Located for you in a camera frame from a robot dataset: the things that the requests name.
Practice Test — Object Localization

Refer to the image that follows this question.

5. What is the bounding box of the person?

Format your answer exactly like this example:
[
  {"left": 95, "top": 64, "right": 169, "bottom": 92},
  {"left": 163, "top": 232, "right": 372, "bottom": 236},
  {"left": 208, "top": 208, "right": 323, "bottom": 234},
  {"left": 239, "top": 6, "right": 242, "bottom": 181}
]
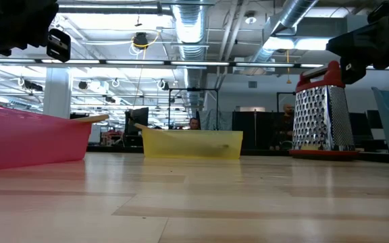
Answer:
[
  {"left": 269, "top": 103, "right": 296, "bottom": 151},
  {"left": 187, "top": 116, "right": 201, "bottom": 131}
]

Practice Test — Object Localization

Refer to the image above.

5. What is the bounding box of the yellow hanging pendant cord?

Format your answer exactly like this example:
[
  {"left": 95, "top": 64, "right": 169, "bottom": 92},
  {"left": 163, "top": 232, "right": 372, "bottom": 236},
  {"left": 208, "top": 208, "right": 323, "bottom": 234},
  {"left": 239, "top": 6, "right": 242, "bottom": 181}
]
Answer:
[{"left": 284, "top": 49, "right": 292, "bottom": 84}]

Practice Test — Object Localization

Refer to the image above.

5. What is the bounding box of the grey tarp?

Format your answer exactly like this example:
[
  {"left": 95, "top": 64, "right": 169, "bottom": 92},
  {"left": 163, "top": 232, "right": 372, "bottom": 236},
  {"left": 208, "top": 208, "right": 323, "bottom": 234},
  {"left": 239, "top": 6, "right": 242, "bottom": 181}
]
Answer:
[{"left": 196, "top": 108, "right": 234, "bottom": 131}]

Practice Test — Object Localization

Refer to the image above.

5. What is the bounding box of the dark computer monitor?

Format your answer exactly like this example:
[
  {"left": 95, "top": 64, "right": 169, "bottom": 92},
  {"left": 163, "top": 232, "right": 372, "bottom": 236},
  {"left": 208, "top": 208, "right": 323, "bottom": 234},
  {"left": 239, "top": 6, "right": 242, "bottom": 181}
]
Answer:
[{"left": 123, "top": 107, "right": 150, "bottom": 146}]

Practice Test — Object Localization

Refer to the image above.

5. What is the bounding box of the ceiling cord reel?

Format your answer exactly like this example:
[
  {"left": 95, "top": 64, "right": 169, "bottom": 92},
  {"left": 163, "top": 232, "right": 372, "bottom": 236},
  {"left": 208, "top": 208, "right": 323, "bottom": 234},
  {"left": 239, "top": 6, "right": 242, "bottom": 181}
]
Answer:
[{"left": 132, "top": 31, "right": 150, "bottom": 51}]

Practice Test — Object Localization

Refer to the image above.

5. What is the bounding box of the yellow plastic bin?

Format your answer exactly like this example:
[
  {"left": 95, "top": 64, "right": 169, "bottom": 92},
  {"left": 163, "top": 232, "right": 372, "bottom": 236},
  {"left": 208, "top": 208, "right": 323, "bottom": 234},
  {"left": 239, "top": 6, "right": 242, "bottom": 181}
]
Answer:
[{"left": 142, "top": 128, "right": 244, "bottom": 161}]

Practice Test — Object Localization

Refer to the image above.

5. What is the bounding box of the white building column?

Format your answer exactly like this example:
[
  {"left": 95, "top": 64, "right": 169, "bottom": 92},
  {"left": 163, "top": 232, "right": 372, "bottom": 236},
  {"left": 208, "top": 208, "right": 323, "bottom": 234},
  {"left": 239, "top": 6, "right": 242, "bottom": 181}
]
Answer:
[{"left": 42, "top": 66, "right": 72, "bottom": 119}]

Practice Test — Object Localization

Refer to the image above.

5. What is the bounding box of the pink plastic bin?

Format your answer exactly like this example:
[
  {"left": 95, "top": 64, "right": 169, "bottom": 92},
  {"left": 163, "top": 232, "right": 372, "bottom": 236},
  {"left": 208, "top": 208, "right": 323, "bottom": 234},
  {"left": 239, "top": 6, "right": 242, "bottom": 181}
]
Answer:
[{"left": 0, "top": 103, "right": 93, "bottom": 173}]

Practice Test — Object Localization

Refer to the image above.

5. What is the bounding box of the black partition panel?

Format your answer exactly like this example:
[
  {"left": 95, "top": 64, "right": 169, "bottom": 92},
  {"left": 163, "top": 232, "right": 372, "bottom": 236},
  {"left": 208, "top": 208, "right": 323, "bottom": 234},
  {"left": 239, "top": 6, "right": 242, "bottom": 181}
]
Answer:
[{"left": 231, "top": 110, "right": 296, "bottom": 151}]

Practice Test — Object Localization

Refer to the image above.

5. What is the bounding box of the silver spiral air duct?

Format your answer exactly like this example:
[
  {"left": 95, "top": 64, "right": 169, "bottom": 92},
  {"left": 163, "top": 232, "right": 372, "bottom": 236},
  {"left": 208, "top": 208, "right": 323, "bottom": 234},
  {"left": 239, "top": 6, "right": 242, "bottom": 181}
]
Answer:
[
  {"left": 248, "top": 0, "right": 319, "bottom": 67},
  {"left": 170, "top": 0, "right": 209, "bottom": 112}
]

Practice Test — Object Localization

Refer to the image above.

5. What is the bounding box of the plain wooden spatula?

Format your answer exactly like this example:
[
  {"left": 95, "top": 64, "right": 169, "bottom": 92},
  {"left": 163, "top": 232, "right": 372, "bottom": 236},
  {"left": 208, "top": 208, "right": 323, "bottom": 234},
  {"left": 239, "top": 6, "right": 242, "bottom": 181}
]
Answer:
[{"left": 69, "top": 113, "right": 110, "bottom": 124}]

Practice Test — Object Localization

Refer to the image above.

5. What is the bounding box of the black metal table frame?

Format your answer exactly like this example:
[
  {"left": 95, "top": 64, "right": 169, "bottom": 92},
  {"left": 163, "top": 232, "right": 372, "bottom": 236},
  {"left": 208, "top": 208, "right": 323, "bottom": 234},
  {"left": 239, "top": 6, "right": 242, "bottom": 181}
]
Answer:
[{"left": 86, "top": 144, "right": 389, "bottom": 163}]

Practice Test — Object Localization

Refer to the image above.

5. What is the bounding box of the steel box grater red trim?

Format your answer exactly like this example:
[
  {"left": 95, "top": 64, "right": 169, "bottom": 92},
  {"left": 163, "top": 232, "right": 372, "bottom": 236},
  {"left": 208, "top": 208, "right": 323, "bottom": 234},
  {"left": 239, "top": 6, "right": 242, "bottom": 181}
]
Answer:
[{"left": 288, "top": 59, "right": 361, "bottom": 161}]

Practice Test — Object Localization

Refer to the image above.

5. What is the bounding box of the long ceiling light bar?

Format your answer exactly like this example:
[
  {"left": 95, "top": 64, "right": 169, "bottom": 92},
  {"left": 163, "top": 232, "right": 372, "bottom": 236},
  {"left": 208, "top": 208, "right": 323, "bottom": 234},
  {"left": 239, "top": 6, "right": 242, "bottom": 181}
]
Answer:
[{"left": 0, "top": 57, "right": 389, "bottom": 70}]

